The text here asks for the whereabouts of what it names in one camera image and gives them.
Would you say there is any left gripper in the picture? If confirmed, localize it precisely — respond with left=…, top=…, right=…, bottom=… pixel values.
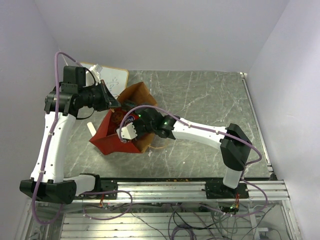
left=79, top=79, right=122, bottom=112

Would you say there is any red snack packet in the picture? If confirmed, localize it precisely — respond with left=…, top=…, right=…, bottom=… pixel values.
left=110, top=110, right=139, bottom=130

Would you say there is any red paper bag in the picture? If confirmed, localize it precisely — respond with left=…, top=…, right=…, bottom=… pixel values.
left=89, top=82, right=158, bottom=155

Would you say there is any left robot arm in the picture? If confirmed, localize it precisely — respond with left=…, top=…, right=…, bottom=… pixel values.
left=19, top=64, right=121, bottom=205

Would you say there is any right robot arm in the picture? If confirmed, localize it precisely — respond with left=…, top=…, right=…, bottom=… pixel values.
left=129, top=106, right=252, bottom=198

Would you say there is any small whiteboard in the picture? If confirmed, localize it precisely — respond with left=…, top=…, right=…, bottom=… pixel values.
left=81, top=62, right=129, bottom=98

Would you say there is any white marker pen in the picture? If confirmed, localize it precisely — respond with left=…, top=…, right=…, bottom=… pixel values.
left=86, top=122, right=97, bottom=137

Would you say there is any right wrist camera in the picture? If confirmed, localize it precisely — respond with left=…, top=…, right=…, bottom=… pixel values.
left=116, top=122, right=138, bottom=142

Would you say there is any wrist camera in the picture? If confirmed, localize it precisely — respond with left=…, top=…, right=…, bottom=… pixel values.
left=116, top=122, right=138, bottom=142
left=89, top=64, right=103, bottom=82

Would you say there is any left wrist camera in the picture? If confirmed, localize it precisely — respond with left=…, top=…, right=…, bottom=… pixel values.
left=89, top=64, right=103, bottom=82

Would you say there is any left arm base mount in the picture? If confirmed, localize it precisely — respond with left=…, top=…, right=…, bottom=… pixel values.
left=101, top=180, right=118, bottom=200

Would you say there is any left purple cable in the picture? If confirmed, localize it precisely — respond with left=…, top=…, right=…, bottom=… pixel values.
left=31, top=51, right=85, bottom=225

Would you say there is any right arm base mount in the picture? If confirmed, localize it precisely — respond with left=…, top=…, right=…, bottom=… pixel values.
left=202, top=182, right=249, bottom=200

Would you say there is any aluminium frame rail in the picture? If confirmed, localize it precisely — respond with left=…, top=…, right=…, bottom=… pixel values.
left=27, top=181, right=291, bottom=203

